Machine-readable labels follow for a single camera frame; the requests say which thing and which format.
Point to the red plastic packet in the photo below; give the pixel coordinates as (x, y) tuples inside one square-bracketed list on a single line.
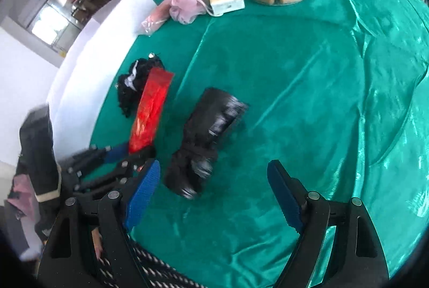
[(150, 110)]

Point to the black plastic bag roll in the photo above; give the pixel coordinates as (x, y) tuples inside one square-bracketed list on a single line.
[(204, 143)]

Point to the pink plastic packet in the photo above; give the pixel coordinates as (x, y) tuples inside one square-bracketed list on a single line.
[(156, 19)]

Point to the white foam board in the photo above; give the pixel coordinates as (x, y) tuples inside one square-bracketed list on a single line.
[(94, 73)]

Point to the glass balcony door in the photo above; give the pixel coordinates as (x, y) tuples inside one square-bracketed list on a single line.
[(57, 16)]

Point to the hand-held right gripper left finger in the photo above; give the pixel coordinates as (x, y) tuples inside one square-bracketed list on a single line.
[(142, 194)]

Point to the black lace cloth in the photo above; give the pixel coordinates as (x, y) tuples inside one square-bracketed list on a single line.
[(134, 88)]

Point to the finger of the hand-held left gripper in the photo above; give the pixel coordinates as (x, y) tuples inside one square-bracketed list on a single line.
[(115, 152), (134, 162)]

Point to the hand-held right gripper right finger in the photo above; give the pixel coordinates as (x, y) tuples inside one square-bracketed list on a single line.
[(285, 194)]

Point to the pink cloth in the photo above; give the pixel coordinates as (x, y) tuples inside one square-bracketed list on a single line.
[(20, 189)]

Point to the black white patterned clothing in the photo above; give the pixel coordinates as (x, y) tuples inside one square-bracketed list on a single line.
[(150, 269)]

